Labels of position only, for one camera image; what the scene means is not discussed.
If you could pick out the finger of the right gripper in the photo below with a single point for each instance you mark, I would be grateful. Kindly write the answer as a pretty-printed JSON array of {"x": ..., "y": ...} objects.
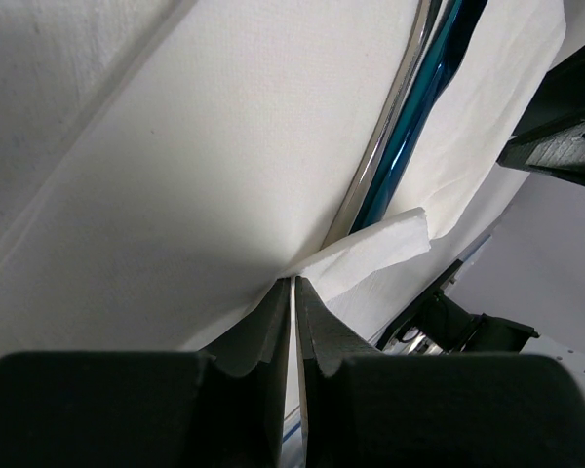
[{"x": 550, "y": 137}]

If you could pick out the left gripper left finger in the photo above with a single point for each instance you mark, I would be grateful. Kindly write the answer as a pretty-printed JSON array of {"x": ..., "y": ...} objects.
[{"x": 221, "y": 406}]

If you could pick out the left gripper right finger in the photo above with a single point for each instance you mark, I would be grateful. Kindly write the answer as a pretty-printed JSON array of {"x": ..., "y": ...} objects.
[{"x": 363, "y": 408}]

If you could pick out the silver metal fork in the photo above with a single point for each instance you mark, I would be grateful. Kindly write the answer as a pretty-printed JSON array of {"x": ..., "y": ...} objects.
[{"x": 425, "y": 18}]

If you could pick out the white paper napkin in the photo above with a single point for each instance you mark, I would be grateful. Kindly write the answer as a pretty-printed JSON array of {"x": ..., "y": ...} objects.
[{"x": 218, "y": 165}]

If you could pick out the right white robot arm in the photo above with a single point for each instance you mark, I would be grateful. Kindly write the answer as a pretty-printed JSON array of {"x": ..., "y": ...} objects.
[{"x": 434, "y": 320}]

